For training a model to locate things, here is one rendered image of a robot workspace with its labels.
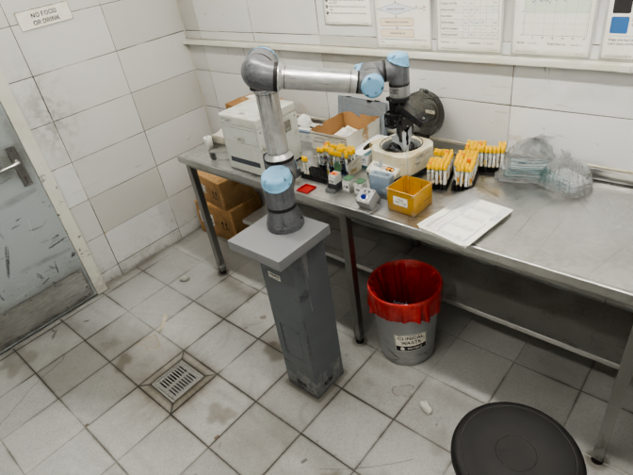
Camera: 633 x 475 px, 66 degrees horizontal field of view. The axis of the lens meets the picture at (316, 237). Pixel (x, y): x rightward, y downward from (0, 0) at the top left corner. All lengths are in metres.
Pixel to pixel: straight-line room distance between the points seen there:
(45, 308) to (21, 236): 0.51
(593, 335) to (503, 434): 0.99
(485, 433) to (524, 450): 0.10
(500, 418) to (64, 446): 2.01
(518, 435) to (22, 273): 2.77
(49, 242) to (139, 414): 1.24
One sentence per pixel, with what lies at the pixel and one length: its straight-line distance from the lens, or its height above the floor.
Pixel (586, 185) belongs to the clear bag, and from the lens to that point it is 2.16.
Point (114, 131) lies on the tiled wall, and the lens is 3.43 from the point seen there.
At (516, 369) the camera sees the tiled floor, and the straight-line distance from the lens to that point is 2.58.
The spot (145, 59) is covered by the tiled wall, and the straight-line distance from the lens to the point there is 3.51.
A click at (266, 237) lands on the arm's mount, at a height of 0.92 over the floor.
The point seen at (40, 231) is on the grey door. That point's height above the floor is 0.59.
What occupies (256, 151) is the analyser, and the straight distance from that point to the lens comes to 2.40.
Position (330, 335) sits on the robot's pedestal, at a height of 0.31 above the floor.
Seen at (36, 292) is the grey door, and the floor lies 0.25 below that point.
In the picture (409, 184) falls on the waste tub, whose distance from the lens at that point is 2.08.
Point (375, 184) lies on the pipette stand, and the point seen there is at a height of 0.93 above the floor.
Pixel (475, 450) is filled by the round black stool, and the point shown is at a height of 0.65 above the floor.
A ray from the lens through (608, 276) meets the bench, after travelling 1.76.
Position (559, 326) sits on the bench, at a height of 0.27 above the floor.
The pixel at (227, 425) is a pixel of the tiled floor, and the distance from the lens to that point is 2.47.
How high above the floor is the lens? 1.92
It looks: 33 degrees down
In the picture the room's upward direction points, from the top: 9 degrees counter-clockwise
